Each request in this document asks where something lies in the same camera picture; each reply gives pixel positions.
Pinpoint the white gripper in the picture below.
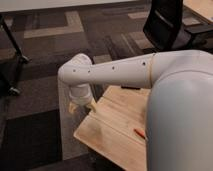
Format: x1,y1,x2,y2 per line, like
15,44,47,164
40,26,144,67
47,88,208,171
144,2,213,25
68,84,96,113

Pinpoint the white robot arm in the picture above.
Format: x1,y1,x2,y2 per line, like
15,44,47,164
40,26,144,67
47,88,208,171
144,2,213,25
58,50,213,171

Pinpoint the black rectangular block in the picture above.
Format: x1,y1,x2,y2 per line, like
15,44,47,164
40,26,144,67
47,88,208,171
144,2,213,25
121,86,141,90

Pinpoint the orange carrot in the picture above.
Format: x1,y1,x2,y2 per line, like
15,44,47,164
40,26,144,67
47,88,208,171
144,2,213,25
134,129,146,139

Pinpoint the black rolling stand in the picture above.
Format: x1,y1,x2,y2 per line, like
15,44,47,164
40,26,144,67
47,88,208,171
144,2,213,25
0,13,29,96

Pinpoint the black office chair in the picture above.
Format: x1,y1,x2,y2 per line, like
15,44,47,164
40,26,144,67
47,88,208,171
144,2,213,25
142,0,213,54

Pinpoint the wooden desk at top right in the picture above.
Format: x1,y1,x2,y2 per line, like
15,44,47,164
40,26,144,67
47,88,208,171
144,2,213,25
183,0,213,23

